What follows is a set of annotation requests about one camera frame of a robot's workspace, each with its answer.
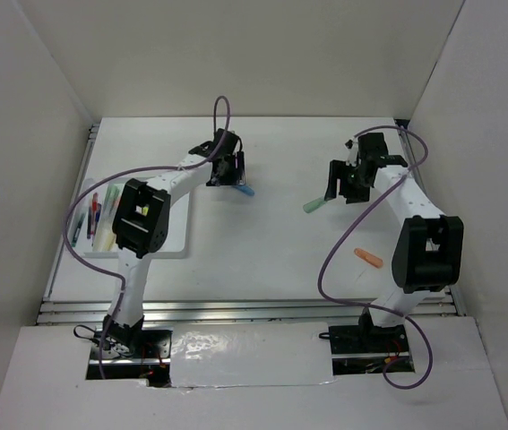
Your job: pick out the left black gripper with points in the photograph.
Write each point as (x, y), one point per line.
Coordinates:
(236, 176)

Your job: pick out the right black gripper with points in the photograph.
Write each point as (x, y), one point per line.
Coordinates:
(338, 169)

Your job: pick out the small mint green highlighter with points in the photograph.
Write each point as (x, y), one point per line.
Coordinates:
(314, 205)

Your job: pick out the orange translucent highlighter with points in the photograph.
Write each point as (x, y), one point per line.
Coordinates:
(371, 259)

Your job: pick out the mint L-point highlighter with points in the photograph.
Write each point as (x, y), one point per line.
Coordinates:
(110, 197)

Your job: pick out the blue ballpoint pen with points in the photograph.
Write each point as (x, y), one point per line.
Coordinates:
(96, 218)

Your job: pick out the red gel pen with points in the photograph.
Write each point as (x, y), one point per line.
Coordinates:
(93, 210)

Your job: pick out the yellow pastel highlighter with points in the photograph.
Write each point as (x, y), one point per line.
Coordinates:
(104, 241)

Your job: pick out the green ink pen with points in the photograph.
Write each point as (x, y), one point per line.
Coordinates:
(77, 229)

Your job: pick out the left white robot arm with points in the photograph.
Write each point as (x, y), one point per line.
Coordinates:
(141, 227)

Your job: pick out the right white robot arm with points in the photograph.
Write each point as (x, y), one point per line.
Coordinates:
(427, 255)

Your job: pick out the white compartment tray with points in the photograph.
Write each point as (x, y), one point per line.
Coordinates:
(178, 228)

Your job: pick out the white foil cover sheet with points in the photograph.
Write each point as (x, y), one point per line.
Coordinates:
(250, 355)

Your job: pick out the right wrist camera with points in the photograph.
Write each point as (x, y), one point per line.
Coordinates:
(352, 147)

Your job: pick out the aluminium frame rail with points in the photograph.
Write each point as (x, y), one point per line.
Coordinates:
(247, 258)

